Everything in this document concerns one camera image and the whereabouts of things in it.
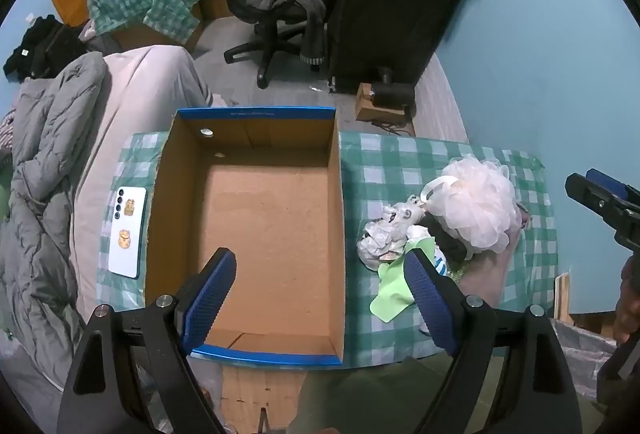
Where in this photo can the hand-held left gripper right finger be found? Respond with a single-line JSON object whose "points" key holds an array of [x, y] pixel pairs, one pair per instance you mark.
{"points": [[430, 304]]}

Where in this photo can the white mesh bath loofah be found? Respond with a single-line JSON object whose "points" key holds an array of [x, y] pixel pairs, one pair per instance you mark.
{"points": [[475, 199]]}

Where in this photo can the pale pink mattress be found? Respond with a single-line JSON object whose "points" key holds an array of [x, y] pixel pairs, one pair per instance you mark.
{"points": [[145, 89]]}

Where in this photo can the light green cloth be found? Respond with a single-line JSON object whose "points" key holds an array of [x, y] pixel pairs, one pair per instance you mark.
{"points": [[392, 289]]}

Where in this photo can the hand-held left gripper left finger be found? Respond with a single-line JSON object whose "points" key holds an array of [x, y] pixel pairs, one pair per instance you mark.
{"points": [[210, 301]]}

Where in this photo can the white smartphone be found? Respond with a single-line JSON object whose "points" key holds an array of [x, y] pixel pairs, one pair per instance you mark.
{"points": [[127, 234]]}

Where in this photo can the crumpled white plastic bag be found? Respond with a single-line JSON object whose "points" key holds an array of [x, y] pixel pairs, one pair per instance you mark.
{"points": [[380, 241]]}

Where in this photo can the black sock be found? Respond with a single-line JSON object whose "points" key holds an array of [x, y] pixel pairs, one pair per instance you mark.
{"points": [[445, 236]]}

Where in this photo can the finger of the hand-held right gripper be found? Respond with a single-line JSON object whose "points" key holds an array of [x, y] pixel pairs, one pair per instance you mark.
{"points": [[602, 184]]}

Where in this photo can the black office chair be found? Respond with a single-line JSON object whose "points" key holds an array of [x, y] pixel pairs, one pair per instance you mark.
{"points": [[272, 42]]}

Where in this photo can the black bag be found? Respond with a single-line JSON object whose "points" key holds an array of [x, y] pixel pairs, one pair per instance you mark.
{"points": [[40, 47]]}

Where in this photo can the black device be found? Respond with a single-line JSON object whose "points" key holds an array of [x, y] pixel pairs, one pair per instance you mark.
{"points": [[395, 92]]}

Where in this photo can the olive cloth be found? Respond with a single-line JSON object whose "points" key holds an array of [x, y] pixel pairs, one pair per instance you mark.
{"points": [[390, 394]]}

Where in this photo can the grey quilt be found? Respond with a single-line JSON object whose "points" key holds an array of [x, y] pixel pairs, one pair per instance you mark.
{"points": [[40, 194]]}

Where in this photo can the cardboard box with blue rim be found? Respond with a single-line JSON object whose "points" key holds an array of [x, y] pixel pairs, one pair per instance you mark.
{"points": [[270, 234]]}

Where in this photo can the pale pink cloth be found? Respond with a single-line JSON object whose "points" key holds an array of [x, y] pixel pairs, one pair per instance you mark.
{"points": [[482, 274]]}

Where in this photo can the large cardboard box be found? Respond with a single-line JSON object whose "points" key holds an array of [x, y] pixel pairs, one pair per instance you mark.
{"points": [[135, 34]]}

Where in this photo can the green glitter scrub cloth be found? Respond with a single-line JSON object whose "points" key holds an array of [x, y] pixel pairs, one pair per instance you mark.
{"points": [[454, 272]]}

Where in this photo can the clear plastic sheet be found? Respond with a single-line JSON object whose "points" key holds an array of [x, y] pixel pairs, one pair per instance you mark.
{"points": [[580, 356]]}

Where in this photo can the wooden slat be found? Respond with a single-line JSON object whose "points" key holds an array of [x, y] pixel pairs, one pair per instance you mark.
{"points": [[562, 296]]}

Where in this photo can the green checked tablecloth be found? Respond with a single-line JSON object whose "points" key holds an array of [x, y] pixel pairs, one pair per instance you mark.
{"points": [[380, 169]]}

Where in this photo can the person's right hand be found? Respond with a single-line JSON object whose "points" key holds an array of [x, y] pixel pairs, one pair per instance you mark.
{"points": [[627, 299]]}

